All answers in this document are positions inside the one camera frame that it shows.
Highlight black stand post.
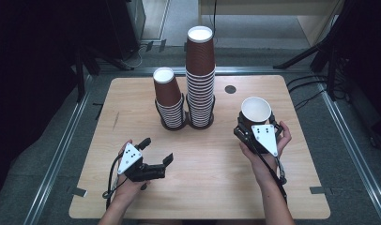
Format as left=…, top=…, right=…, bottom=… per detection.
left=73, top=46, right=87, bottom=103

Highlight left hand-held gripper cable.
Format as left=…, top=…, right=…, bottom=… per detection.
left=101, top=153, right=130, bottom=211

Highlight stack of brown paper cups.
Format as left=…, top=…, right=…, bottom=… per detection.
left=185, top=25, right=217, bottom=128
left=152, top=67, right=186, bottom=129

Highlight black hanging cable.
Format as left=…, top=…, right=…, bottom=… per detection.
left=212, top=0, right=218, bottom=30

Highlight single brown paper cup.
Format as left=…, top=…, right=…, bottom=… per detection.
left=240, top=96, right=272, bottom=129

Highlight black floor cables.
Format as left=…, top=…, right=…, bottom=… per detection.
left=285, top=73, right=337, bottom=111

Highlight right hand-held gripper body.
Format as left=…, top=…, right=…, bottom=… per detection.
left=233, top=119, right=285, bottom=158

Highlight white floor cable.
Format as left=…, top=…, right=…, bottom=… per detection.
left=122, top=42, right=145, bottom=70

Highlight person's right hand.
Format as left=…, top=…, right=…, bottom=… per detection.
left=239, top=121, right=293, bottom=187

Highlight black tripod stand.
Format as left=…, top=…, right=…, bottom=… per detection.
left=272, top=0, right=349, bottom=101

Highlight person's left hand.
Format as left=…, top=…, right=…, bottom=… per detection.
left=114, top=140, right=151, bottom=204

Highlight black tape strip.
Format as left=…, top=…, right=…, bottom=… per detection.
left=91, top=101, right=105, bottom=122

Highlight black wire cup holder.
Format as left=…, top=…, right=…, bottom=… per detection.
left=154, top=93, right=189, bottom=131
left=185, top=93, right=217, bottom=130

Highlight right hand-held gripper cable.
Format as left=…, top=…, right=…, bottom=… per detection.
left=248, top=140, right=289, bottom=204

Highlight black cabinet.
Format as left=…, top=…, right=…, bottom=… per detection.
left=104, top=0, right=146, bottom=61

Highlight metal floor rail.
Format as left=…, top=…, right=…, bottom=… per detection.
left=23, top=74, right=95, bottom=225
left=316, top=82, right=381, bottom=225

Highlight beige wooden furniture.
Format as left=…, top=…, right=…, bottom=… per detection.
left=198, top=0, right=346, bottom=48

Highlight hand-held gripper cable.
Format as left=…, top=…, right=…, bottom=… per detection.
left=101, top=153, right=130, bottom=211
left=248, top=140, right=289, bottom=204

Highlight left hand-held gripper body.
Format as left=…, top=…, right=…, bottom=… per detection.
left=117, top=142, right=167, bottom=183

